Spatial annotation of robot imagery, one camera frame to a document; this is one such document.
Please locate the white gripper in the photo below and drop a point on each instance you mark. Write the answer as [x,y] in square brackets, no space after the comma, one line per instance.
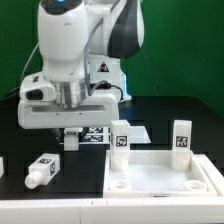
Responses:
[97,110]

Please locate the white square tabletop tray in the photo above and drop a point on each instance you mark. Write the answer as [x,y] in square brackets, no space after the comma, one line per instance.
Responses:
[149,174]

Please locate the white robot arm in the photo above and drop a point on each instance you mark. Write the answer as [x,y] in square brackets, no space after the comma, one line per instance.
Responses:
[60,95]

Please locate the white sheet with markers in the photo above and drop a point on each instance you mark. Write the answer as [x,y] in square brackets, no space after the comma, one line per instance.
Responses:
[101,135]

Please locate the white front fence bar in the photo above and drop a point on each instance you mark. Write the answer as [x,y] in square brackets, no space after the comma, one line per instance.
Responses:
[161,210]

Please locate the white left fence piece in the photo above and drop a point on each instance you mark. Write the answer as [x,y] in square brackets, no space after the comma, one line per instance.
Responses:
[1,167]

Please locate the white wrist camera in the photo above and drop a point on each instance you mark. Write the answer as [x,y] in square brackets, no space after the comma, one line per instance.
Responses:
[36,88]

